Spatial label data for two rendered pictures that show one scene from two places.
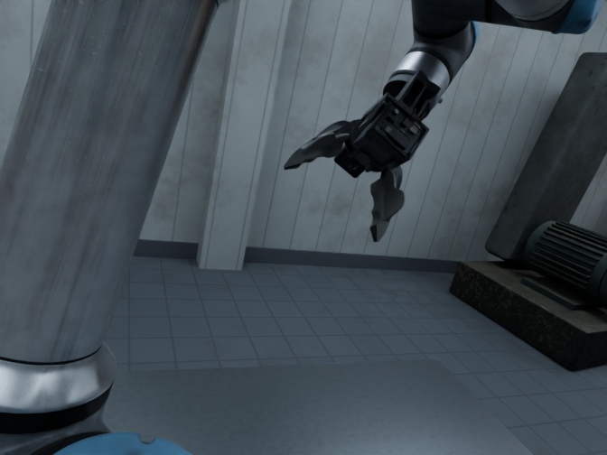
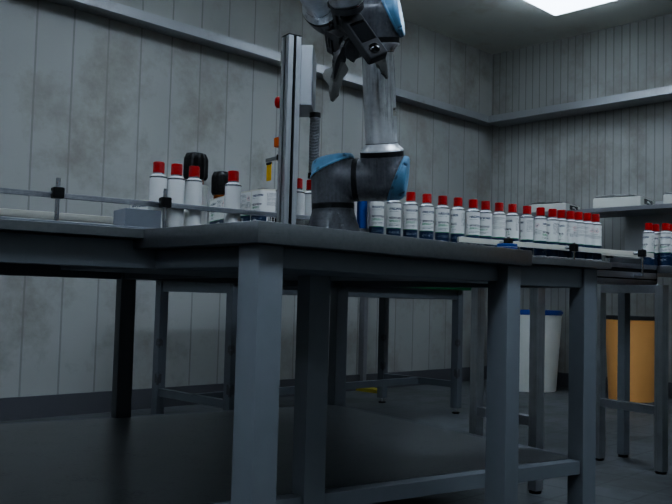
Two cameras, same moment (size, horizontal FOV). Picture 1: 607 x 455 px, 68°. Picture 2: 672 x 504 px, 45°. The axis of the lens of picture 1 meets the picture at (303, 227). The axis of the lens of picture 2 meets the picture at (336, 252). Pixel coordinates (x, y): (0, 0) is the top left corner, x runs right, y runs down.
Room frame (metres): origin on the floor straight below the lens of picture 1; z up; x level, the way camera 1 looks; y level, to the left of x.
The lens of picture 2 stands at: (2.23, -0.71, 0.69)
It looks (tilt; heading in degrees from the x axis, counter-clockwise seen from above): 3 degrees up; 159
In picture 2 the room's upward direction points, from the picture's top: 2 degrees clockwise
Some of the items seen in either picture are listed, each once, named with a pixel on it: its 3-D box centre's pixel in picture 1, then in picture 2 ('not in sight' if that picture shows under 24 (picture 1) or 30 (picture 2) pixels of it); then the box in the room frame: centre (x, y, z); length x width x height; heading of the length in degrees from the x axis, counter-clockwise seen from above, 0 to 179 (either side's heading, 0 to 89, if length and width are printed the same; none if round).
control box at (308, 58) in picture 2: not in sight; (298, 81); (-0.22, 0.07, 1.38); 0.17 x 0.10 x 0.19; 158
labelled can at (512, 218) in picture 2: not in sight; (512, 230); (-0.53, 1.07, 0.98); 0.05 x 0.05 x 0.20
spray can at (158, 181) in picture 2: not in sight; (157, 196); (-0.21, -0.36, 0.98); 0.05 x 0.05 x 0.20
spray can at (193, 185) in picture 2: not in sight; (193, 199); (-0.24, -0.25, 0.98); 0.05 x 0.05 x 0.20
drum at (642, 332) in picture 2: not in sight; (631, 357); (-2.74, 3.55, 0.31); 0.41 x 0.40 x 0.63; 114
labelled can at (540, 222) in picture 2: not in sight; (540, 232); (-0.57, 1.22, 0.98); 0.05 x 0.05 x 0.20
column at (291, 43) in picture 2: not in sight; (288, 143); (-0.15, 0.02, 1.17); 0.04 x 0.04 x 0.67; 13
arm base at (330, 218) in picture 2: not in sight; (333, 222); (0.16, 0.06, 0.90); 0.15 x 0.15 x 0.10
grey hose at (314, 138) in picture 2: not in sight; (314, 145); (-0.22, 0.13, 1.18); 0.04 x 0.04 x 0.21
